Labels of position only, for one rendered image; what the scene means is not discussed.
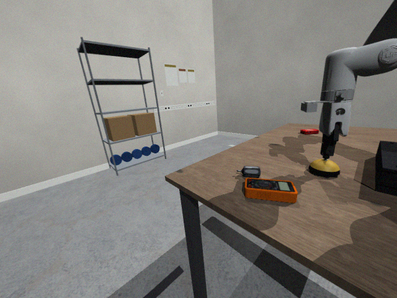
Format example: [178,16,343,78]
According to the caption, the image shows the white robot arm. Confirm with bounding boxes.
[301,0,397,112]

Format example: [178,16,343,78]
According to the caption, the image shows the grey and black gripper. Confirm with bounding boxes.
[319,99,353,156]

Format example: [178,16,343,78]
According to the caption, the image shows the yellow dome bell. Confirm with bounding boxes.
[309,156,340,178]

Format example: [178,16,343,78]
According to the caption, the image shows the orange digital multimeter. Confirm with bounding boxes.
[244,178,298,203]

